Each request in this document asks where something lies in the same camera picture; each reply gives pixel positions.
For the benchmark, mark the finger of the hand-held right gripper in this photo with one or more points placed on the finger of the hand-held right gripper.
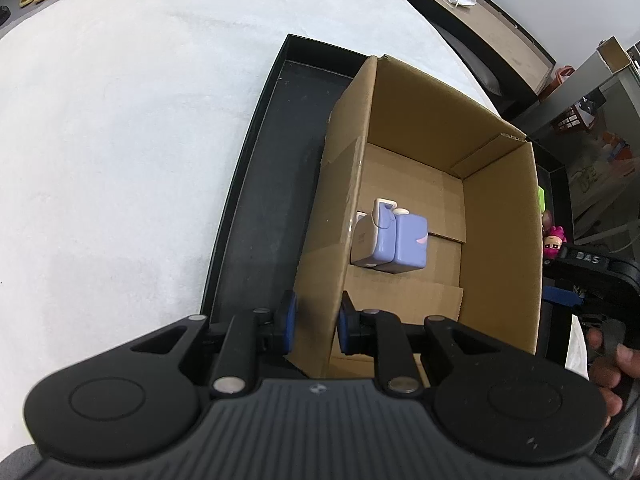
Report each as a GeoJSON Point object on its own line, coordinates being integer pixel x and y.
{"type": "Point", "coordinates": [562, 296]}

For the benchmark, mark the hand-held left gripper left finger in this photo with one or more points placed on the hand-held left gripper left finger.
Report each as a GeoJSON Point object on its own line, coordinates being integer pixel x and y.
{"type": "Point", "coordinates": [287, 322]}

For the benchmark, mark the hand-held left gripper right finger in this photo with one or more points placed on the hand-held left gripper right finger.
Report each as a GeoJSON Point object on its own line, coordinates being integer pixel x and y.
{"type": "Point", "coordinates": [344, 330]}

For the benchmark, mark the magenta dinosaur figurine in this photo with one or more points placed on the magenta dinosaur figurine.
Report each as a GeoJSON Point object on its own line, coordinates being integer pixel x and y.
{"type": "Point", "coordinates": [554, 240]}

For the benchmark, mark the large black tray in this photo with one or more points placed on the large black tray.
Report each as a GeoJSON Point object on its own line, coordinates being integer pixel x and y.
{"type": "Point", "coordinates": [280, 185]}

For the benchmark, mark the brown cardboard box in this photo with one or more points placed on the brown cardboard box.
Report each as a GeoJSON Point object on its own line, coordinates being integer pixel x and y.
{"type": "Point", "coordinates": [415, 110]}

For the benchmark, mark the person's right hand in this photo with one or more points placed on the person's right hand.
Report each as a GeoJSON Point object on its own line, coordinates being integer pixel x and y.
{"type": "Point", "coordinates": [627, 360]}

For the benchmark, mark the small green object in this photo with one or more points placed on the small green object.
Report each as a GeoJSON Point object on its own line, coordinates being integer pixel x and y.
{"type": "Point", "coordinates": [541, 200]}

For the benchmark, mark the purple and white toy figure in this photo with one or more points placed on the purple and white toy figure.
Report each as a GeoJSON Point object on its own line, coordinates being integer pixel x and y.
{"type": "Point", "coordinates": [400, 240]}

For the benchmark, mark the orange and blue toy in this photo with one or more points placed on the orange and blue toy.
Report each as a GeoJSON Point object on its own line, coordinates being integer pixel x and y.
{"type": "Point", "coordinates": [617, 147]}

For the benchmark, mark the red toy house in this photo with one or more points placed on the red toy house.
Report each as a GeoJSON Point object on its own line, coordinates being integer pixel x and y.
{"type": "Point", "coordinates": [575, 119]}

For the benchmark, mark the tall grey open box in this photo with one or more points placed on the tall grey open box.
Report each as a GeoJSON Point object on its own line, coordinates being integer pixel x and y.
{"type": "Point", "coordinates": [585, 75]}

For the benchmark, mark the dark rounded object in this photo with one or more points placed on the dark rounded object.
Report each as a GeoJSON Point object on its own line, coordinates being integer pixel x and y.
{"type": "Point", "coordinates": [470, 60]}

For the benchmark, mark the wooden side table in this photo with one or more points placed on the wooden side table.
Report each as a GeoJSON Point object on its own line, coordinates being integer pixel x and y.
{"type": "Point", "coordinates": [500, 35]}

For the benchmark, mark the black shoe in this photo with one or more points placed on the black shoe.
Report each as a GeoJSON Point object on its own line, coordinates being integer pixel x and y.
{"type": "Point", "coordinates": [4, 15]}

